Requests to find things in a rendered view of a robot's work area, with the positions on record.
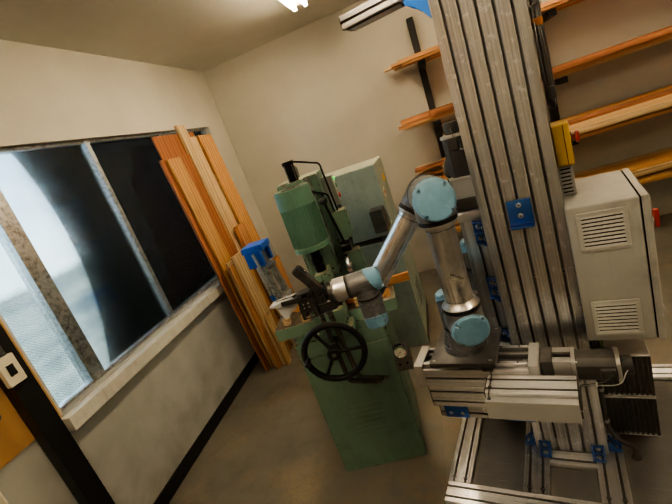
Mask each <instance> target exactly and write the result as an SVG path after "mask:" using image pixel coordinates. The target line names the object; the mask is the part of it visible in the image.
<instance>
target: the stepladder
mask: <svg viewBox="0 0 672 504"><path fill-rule="evenodd" d="M269 243H270V242H269V240H268V238H265V239H262V240H258V241H255V242H252V243H249V244H248V245H246V246H245V247H244V248H243V249H241V250H240V251H241V254H242V256H244V257H245V259H246V262H247V264H248V267H249V269H250V270H252V269H255V268H256V270H257V271H258V273H259V275H260V277H261V279H262V281H263V283H264V285H265V287H266V289H267V291H268V292H269V294H270V298H271V300H272V301H273V302H275V301H277V300H279V299H281V298H283V297H285V296H287V295H290V294H292V291H293V290H292V288H289V287H288V285H287V284H286V282H285V280H284V279H283V277H282V275H281V273H280V272H279V270H278V268H277V267H276V265H275V264H276V261H275V260H272V258H273V254H272V251H271V249H270V246H269ZM269 271H270V273H271V275H272V276H271V275H270V273H269ZM272 277H273V278H272ZM273 279H274V280H275V282H276V283H275V282H274V280H273ZM276 284H277V285H276ZM277 286H278V287H277ZM278 288H279V289H278Z"/></svg>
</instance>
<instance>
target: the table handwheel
mask: <svg viewBox="0 0 672 504"><path fill-rule="evenodd" d="M332 328H335V329H341V330H344V331H347V332H349V333H350V334H352V335H353V336H354V337H355V338H356V339H357V340H358V342H359V344H360V345H357V346H353V347H348V348H343V349H341V347H340V346H339V343H340V340H339V338H338V336H335V337H334V340H335V341H334V342H333V343H332V344H331V345H329V344H327V343H326V342H325V341H324V340H323V339H322V338H321V337H320V336H319V335H317V333H318V332H320V331H322V330H325V329H332ZM313 336H314V337H315V338H316V339H317V340H318V341H319V342H321V343H322V344H323V345H324V346H325V347H326V348H327V349H328V351H327V357H328V358H329V359H330V362H329V366H328V369H327V372H326V373H323V372H321V371H319V370H318V369H317V368H315V367H314V366H313V365H312V363H311V364H310V367H309V368H307V369H308V370H309V371H310V372H311V373H312V374H313V375H315V376H316V377H318V378H320V379H323V380H326V381H331V382H340V381H345V380H348V379H351V378H353V377H354V376H356V375H357V374H358V373H360V372H361V370H362V369H363V368H364V366H365V364H366V362H367V358H368V347H367V344H366V341H365V339H364V338H363V336H362V335H361V334H360V332H358V331H357V330H356V329H355V328H353V327H352V326H350V325H348V324H345V323H341V322H326V323H322V324H319V325H317V326H315V327H314V328H312V329H311V330H310V331H309V332H308V333H307V334H306V336H305V338H304V339H303V342H302V346H301V356H302V360H303V362H304V364H305V361H306V359H307V358H308V352H307V349H308V344H309V342H310V340H311V339H312V337H313ZM358 349H361V351H362V354H361V359H360V362H359V363H358V365H357V366H356V367H355V368H354V369H353V370H352V371H350V372H348V373H345V374H342V375H330V372H331V368H332V365H333V362H334V361H337V360H339V359H340V357H341V353H344V352H348V351H352V350H358Z"/></svg>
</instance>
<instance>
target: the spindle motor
mask: <svg viewBox="0 0 672 504"><path fill-rule="evenodd" d="M274 199H275V201H276V204H277V207H278V209H279V212H280V214H281V217H282V219H283V222H284V224H285V227H286V230H287V232H288V235H289V237H290V240H291V243H292V245H293V248H294V250H295V253H296V254H297V255H303V254H309V253H312V252H315V251H317V250H319V249H321V248H323V247H325V246H326V245H328V244H329V242H330V241H329V238H328V235H327V232H326V230H325V227H324V224H323V221H322V218H321V216H320V213H319V210H318V207H317V205H316V202H315V199H314V196H313V193H312V191H311V188H310V185H309V183H308V182H303V183H300V184H296V185H293V186H291V187H288V188H285V189H283V190H280V191H278V192H276V193H274Z"/></svg>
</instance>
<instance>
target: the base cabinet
mask: <svg viewBox="0 0 672 504"><path fill-rule="evenodd" d="M387 315H388V318H389V321H388V323H387V324H386V331H387V338H385V339H381V340H378V341H374V342H370V343H367V347H368V358H367V362H366V364H365V366H364V368H363V369H362V370H361V372H360V373H361V374H362V375H389V377H390V378H389V380H384V381H383V380H382V384H362V383H360V384H358V383H356V384H355V383H350V382H348V381H347V380H345V381H340V382H331V381H326V380H323V379H320V378H318V377H316V376H315V375H313V374H312V373H311V372H310V371H309V370H308V369H307V368H305V366H304V365H305V364H304V362H303V361H301V362H302V365H303V367H304V370H305V372H306V374H307V377H308V379H309V382H310V384H311V386H312V389H313V391H314V394H315V396H316V398H317V401H318V403H319V406H320V408H321V410H322V413H323V415H324V418H325V420H326V422H327V425H328V427H329V430H330V432H331V434H332V437H333V439H334V442H335V444H336V446H337V449H338V451H339V454H340V456H341V458H342V461H343V463H344V466H345V468H346V470H347V472H348V471H353V470H357V469H362V468H366V467H371V466H375V465H380V464H385V463H389V462H394V461H398V460H403V459H407V458H412V457H416V456H421V455H425V454H427V451H426V446H425V441H424V437H423V432H422V427H421V422H420V417H419V412H418V407H417V402H416V397H415V392H414V387H413V384H412V381H411V378H410V375H409V372H408V370H405V371H401V372H398V370H397V367H396V364H395V361H394V357H393V350H392V345H394V344H398V343H399V342H398V339H397V336H396V333H395V330H394V327H393V324H392V321H391V318H390V315H389V312H387ZM350 352H351V353H352V356H353V358H354V361H355V363H356V364H357V365H358V363H359V362H360V359H361V354H362V351H361V349H358V350H352V351H350ZM341 356H342V358H343V361H344V362H345V366H346V367H347V370H348V372H350V371H352V370H353V368H352V366H351V364H350V362H349V360H348V357H347V355H346V354H345V352H344V353H341ZM329 362H330V359H329V358H328V357H327V354H326V355H322V356H318V357H315V358H311V363H312V365H313V366H314V367H315V368H317V369H318V370H319V371H321V372H323V373H326V372H327V369H328V366H329ZM342 374H343V371H342V369H341V366H340V364H339V362H338V360H337V361H334V362H333V365H332V368H331V372H330V375H342Z"/></svg>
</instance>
